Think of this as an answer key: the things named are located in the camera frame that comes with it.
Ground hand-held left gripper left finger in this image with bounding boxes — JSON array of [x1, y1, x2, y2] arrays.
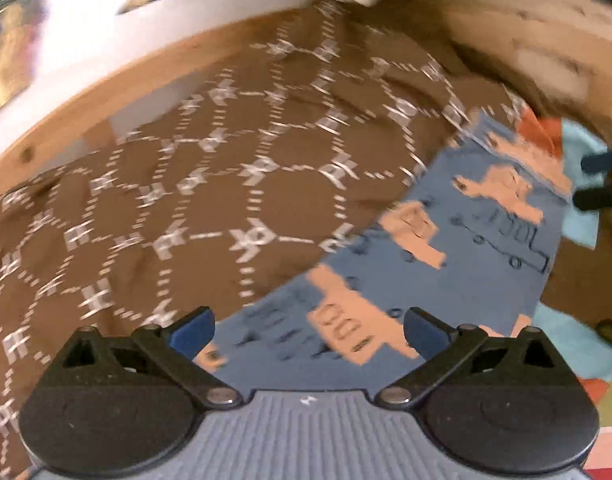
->
[[46, 305, 244, 409]]

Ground wooden bed frame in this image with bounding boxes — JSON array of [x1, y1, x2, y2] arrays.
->
[[0, 0, 612, 181]]

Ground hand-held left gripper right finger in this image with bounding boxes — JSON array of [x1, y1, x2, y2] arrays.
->
[[374, 306, 575, 409]]

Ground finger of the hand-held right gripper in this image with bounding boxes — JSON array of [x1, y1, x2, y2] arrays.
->
[[572, 184, 612, 212], [581, 146, 612, 175]]

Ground brown patterned striped blanket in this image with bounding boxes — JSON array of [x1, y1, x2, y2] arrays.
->
[[0, 0, 612, 480]]

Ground wavy striped wall poster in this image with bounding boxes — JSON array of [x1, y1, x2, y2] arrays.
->
[[0, 0, 54, 113]]

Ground blue pants with orange print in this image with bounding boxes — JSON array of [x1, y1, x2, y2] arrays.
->
[[196, 105, 575, 397]]

